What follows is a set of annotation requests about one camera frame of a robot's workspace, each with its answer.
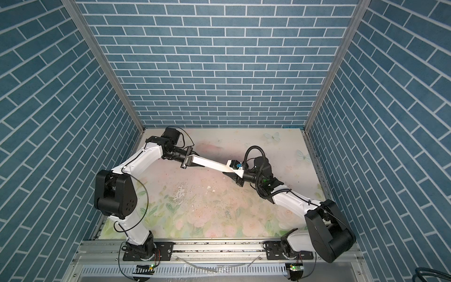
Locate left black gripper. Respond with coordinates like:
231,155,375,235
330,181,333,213
164,146,204,169

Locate white paper box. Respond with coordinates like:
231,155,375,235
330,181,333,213
183,155,244,178

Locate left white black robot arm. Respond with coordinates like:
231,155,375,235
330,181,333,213
94,127,187,261

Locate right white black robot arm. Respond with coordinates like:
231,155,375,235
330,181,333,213
227,156,356,263

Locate right circuit board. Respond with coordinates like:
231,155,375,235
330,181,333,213
285,263,304,280

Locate circuit board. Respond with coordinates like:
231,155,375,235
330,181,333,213
285,263,304,280
132,264,155,277

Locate left circuit board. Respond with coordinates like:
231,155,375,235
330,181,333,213
132,264,155,277

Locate black corrugated camera cable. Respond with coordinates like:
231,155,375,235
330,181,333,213
242,145,272,198

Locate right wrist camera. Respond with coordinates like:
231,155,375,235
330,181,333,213
227,160,244,175

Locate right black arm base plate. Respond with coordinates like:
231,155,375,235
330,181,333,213
262,240,314,260

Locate aluminium front rail frame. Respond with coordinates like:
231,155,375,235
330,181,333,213
63,239,372,282

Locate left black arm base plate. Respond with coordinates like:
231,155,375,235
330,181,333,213
121,242,175,262

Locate left aluminium corner post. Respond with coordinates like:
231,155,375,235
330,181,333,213
61,0,145,133

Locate aluminium corner post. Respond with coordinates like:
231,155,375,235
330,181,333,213
61,0,145,133
304,0,371,132

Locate black cable bottom right corner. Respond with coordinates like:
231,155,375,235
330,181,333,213
412,267,451,282

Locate right aluminium corner post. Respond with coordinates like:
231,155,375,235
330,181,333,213
304,0,371,132

